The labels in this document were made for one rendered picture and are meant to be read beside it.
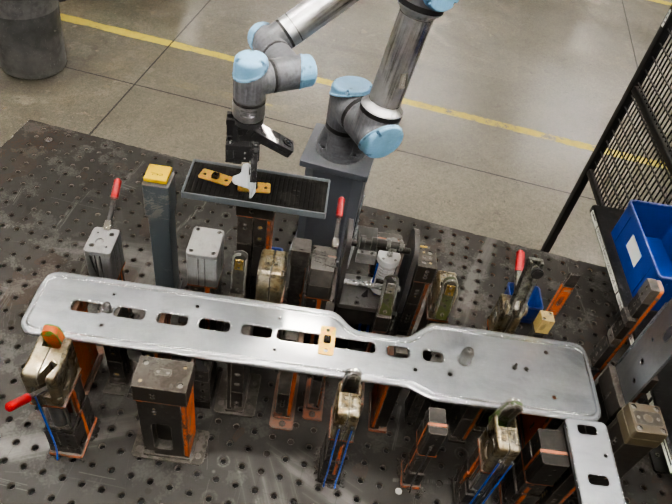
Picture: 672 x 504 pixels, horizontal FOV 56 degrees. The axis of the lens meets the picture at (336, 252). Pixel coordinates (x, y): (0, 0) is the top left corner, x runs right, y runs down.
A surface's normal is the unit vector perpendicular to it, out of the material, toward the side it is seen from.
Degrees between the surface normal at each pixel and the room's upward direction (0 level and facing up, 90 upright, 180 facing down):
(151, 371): 0
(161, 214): 90
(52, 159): 0
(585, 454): 0
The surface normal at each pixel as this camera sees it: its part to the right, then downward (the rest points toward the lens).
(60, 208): 0.14, -0.68
